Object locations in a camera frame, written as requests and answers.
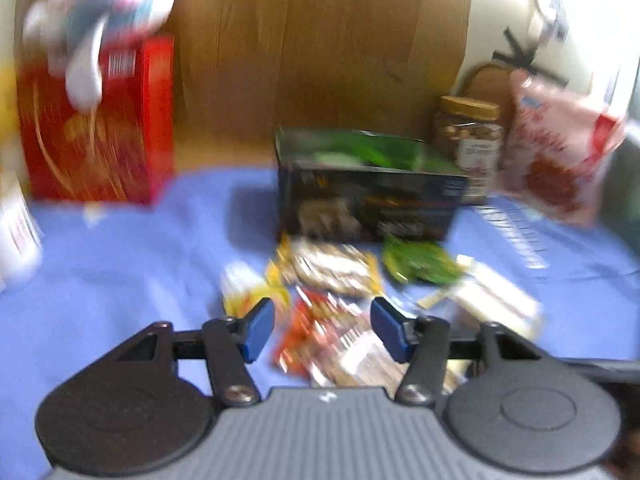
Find pale clear snack packet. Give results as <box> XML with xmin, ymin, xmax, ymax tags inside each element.
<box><xmin>310</xmin><ymin>330</ymin><xmax>463</xmax><ymax>391</ymax></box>

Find green snack packet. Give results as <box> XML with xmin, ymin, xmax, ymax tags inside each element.
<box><xmin>382</xmin><ymin>237</ymin><xmax>466</xmax><ymax>286</ymax></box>

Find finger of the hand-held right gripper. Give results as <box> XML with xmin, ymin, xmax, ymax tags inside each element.
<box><xmin>542</xmin><ymin>357</ymin><xmax>640</xmax><ymax>386</ymax></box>

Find red gift box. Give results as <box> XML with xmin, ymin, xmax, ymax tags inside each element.
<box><xmin>17</xmin><ymin>35</ymin><xmax>176</xmax><ymax>206</ymax></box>

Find clear nut jar gold lid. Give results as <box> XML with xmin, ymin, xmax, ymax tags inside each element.
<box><xmin>432</xmin><ymin>95</ymin><xmax>503</xmax><ymax>206</ymax></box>

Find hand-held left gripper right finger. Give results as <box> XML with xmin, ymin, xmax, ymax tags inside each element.
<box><xmin>370</xmin><ymin>296</ymin><xmax>543</xmax><ymax>407</ymax></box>

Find black tape strip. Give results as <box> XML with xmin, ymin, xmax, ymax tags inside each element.
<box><xmin>502</xmin><ymin>27</ymin><xmax>533</xmax><ymax>68</ymax></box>
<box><xmin>492</xmin><ymin>52</ymin><xmax>571</xmax><ymax>86</ymax></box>

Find large wood-grain panel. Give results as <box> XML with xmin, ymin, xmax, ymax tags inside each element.
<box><xmin>165</xmin><ymin>0</ymin><xmax>476</xmax><ymax>171</ymax></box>

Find pink and blue plush toy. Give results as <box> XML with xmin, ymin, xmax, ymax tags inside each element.
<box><xmin>22</xmin><ymin>0</ymin><xmax>186</xmax><ymax>111</ymax></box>

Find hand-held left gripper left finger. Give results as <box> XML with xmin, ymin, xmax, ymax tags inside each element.
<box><xmin>107</xmin><ymin>297</ymin><xmax>276</xmax><ymax>408</ymax></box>

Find red and orange snack packet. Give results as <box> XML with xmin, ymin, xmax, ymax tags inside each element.
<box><xmin>272</xmin><ymin>287</ymin><xmax>371</xmax><ymax>376</ymax></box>

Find yellow and white snack packet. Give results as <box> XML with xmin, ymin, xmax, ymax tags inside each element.
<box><xmin>222</xmin><ymin>262</ymin><xmax>291</xmax><ymax>318</ymax></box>

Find white bottle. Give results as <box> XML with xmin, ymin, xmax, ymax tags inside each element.
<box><xmin>0</xmin><ymin>170</ymin><xmax>43</xmax><ymax>286</ymax></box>

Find round wooden board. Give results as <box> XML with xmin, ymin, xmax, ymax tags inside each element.
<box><xmin>452</xmin><ymin>62</ymin><xmax>521</xmax><ymax>111</ymax></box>

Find brown snack packet yellow edges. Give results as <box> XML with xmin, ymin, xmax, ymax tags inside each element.
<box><xmin>267</xmin><ymin>237</ymin><xmax>383</xmax><ymax>301</ymax></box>

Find black cardboard box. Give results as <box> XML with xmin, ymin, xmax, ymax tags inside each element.
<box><xmin>275</xmin><ymin>127</ymin><xmax>471</xmax><ymax>243</ymax></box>

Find pink snack bag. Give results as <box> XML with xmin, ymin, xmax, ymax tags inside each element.
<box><xmin>500</xmin><ymin>70</ymin><xmax>628</xmax><ymax>228</ymax></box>

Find blue printed cloth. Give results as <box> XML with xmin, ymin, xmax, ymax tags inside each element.
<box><xmin>0</xmin><ymin>165</ymin><xmax>640</xmax><ymax>480</ymax></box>

